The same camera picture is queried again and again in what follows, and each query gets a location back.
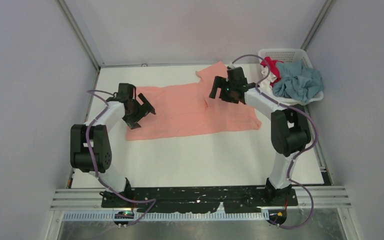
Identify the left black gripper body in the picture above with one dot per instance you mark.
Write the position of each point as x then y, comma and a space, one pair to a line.
139, 112

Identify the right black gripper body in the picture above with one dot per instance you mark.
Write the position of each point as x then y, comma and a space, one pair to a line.
221, 91

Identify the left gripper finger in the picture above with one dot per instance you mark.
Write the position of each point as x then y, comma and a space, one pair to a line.
146, 107
132, 124

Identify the pink t shirt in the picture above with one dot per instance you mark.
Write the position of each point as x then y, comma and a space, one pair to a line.
186, 110

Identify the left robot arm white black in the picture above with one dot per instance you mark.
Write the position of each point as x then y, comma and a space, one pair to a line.
90, 148

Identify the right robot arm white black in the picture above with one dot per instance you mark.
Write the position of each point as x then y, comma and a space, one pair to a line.
289, 129

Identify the white t shirt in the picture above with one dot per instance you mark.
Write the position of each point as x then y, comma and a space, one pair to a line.
268, 79

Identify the red t shirt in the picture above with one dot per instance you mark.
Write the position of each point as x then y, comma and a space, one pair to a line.
271, 64

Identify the blue grey t shirt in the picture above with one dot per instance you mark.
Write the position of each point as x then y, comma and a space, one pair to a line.
298, 82

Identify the white plastic laundry basket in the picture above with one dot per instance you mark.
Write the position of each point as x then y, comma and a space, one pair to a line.
289, 55

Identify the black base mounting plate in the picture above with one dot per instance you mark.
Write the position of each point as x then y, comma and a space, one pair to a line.
199, 200

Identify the aluminium frame rail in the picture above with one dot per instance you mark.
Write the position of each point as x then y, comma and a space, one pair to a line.
90, 199

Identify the white slotted cable duct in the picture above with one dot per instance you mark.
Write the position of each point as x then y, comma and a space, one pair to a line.
130, 216

